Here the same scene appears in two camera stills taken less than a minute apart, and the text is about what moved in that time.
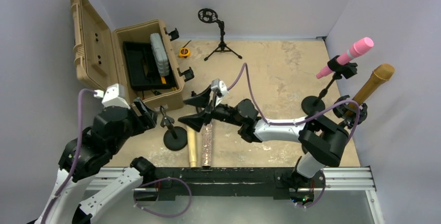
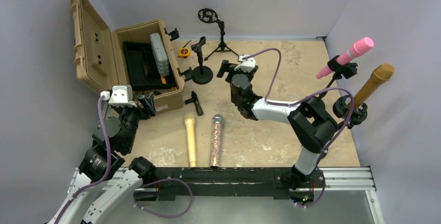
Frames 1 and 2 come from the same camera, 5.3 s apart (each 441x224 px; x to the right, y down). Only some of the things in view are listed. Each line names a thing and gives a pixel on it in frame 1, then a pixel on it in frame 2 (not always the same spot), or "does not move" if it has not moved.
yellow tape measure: (184, 52) does not move
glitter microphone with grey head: (207, 144) → (217, 133)
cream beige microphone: (191, 139) does not move
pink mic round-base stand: (311, 104) does not move
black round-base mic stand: (176, 138) → (201, 75)
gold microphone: (381, 73) does not move
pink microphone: (361, 45) does not move
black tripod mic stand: (210, 16) does not move
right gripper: (197, 120) → (229, 67)
